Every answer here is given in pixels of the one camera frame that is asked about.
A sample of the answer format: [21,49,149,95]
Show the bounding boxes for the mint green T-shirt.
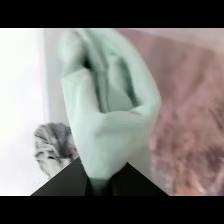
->
[57,28,162,197]

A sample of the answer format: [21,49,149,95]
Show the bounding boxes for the grey patterned garment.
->
[33,122,80,180]

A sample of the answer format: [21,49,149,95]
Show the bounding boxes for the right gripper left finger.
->
[31,156,90,197]

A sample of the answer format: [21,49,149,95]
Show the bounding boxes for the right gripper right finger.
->
[111,161,169,197]

